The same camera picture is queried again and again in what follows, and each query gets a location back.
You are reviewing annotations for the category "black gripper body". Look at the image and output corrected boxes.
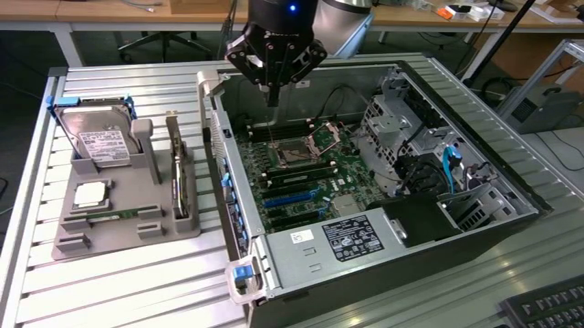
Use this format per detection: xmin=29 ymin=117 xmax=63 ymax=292
xmin=243 ymin=0 xmax=321 ymax=46

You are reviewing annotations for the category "graphics card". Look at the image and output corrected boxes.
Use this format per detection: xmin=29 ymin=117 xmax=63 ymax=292
xmin=164 ymin=109 xmax=191 ymax=219

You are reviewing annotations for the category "black office chair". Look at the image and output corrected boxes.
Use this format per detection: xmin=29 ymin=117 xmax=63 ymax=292
xmin=116 ymin=30 xmax=214 ymax=63

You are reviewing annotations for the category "black RAM slot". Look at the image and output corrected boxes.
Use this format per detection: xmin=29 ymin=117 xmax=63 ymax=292
xmin=249 ymin=128 xmax=317 ymax=144
xmin=246 ymin=121 xmax=313 ymax=137
xmin=262 ymin=159 xmax=337 ymax=180

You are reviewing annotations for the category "thin metal locking lever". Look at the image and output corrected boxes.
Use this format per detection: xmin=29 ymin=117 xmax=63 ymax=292
xmin=263 ymin=114 xmax=278 ymax=148

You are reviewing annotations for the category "silver socket cover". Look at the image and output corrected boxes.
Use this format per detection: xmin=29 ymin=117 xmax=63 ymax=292
xmin=306 ymin=121 xmax=345 ymax=154

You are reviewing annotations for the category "CPU socket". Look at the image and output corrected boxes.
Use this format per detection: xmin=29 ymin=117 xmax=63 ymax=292
xmin=269 ymin=138 xmax=317 ymax=171

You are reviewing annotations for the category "silver disk bay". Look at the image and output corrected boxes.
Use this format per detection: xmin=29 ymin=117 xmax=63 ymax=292
xmin=358 ymin=94 xmax=457 ymax=172

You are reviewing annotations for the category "green motherboard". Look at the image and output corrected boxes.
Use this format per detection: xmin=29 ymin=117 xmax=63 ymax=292
xmin=234 ymin=121 xmax=389 ymax=232

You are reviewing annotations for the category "black RAM stick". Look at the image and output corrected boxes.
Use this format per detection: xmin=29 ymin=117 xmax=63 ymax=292
xmin=266 ymin=165 xmax=339 ymax=189

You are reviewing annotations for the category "silver hard disk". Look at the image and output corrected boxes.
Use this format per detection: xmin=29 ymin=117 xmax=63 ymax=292
xmin=59 ymin=105 xmax=143 ymax=168

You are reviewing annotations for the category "blue disk caddy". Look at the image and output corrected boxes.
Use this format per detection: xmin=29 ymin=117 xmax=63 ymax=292
xmin=47 ymin=94 xmax=135 ymax=121

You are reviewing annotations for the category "blue expansion slot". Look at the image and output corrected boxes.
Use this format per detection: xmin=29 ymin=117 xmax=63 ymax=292
xmin=263 ymin=191 xmax=317 ymax=208

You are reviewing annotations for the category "white small box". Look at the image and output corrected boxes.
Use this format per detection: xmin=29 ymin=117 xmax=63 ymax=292
xmin=469 ymin=5 xmax=505 ymax=22

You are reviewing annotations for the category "black tripod pole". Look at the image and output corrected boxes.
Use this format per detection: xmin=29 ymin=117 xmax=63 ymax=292
xmin=460 ymin=0 xmax=539 ymax=90

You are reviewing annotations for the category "silver chipset heatsink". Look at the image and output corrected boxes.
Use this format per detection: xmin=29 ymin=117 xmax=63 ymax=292
xmin=330 ymin=196 xmax=366 ymax=216

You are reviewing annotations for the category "brown cabinet panel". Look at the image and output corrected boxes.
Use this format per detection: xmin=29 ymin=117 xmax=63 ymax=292
xmin=473 ymin=32 xmax=569 ymax=81

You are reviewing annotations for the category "grey parts rack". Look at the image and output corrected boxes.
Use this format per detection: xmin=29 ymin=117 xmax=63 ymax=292
xmin=51 ymin=118 xmax=202 ymax=262

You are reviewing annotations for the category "black fan shroud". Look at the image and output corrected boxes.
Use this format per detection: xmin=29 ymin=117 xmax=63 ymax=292
xmin=366 ymin=193 xmax=465 ymax=249

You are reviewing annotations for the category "silver CPU chip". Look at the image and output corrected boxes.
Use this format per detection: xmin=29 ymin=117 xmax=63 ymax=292
xmin=73 ymin=182 xmax=111 ymax=208

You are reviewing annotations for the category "green RAM stick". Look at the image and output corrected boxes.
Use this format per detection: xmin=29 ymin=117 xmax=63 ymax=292
xmin=86 ymin=208 xmax=140 ymax=223

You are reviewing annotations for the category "grey computer tower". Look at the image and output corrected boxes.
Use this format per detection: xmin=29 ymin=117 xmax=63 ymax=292
xmin=504 ymin=83 xmax=584 ymax=135

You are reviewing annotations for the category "white paper sheet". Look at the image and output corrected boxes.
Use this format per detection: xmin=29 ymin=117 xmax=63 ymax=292
xmin=528 ymin=5 xmax=584 ymax=25

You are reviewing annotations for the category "silver power supply unit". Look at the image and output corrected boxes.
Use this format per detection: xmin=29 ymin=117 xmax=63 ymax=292
xmin=253 ymin=206 xmax=410 ymax=298

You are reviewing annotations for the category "blue case latch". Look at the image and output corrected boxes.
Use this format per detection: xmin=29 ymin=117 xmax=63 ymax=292
xmin=231 ymin=266 xmax=255 ymax=286

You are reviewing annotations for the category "black open PC case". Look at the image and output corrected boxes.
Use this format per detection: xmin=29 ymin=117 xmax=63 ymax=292
xmin=195 ymin=59 xmax=556 ymax=328

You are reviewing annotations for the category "black keyboard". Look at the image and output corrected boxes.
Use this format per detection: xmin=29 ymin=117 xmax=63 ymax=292
xmin=496 ymin=283 xmax=584 ymax=328

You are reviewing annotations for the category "black hanging cable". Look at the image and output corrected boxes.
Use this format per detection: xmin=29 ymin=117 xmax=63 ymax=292
xmin=220 ymin=0 xmax=247 ymax=42

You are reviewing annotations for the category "black looped wire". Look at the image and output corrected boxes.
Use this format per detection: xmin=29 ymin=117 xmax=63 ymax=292
xmin=318 ymin=84 xmax=366 ymax=120

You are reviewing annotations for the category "grey wire with plug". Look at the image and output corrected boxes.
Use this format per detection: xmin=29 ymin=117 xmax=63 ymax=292
xmin=120 ymin=0 xmax=163 ymax=13

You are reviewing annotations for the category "wooden desk white frame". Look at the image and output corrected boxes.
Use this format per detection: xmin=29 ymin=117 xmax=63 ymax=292
xmin=0 ymin=0 xmax=59 ymax=32
xmin=498 ymin=0 xmax=584 ymax=35
xmin=49 ymin=0 xmax=508 ymax=69

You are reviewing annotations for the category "black power wire bundle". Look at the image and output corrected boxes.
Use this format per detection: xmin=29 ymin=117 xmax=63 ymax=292
xmin=393 ymin=152 xmax=446 ymax=197

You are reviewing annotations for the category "blue disk wire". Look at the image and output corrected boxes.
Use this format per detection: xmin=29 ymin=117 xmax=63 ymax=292
xmin=440 ymin=145 xmax=462 ymax=195

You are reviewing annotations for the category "aluminium profile frame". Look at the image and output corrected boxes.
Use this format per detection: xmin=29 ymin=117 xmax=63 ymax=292
xmin=494 ymin=38 xmax=584 ymax=117

